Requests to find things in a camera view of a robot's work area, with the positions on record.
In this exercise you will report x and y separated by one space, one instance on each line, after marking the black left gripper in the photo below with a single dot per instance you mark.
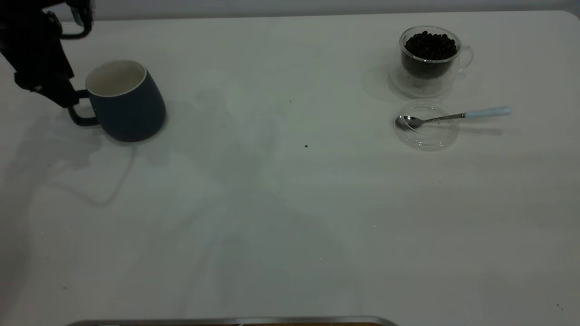
34 50

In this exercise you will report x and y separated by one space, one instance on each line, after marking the dark blue-grey ceramic mug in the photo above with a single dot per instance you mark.
131 113

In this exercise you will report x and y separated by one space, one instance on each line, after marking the coffee beans in glass cup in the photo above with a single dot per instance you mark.
430 47

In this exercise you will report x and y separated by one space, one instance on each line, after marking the clear glass saucer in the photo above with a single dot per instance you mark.
401 88

